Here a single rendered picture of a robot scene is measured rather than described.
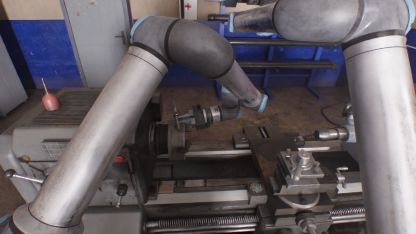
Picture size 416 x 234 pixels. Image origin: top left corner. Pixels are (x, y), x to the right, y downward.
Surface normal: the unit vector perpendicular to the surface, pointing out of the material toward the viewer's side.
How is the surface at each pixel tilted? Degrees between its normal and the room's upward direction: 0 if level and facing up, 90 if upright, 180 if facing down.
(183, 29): 44
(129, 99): 67
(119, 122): 73
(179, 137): 49
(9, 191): 0
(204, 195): 36
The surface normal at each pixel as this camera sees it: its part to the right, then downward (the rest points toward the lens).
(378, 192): -0.94, 0.00
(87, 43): 0.07, 0.51
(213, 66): 0.27, 0.70
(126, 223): 0.07, -0.47
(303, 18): -0.65, 0.42
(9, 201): 0.03, -0.87
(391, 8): 0.04, -0.11
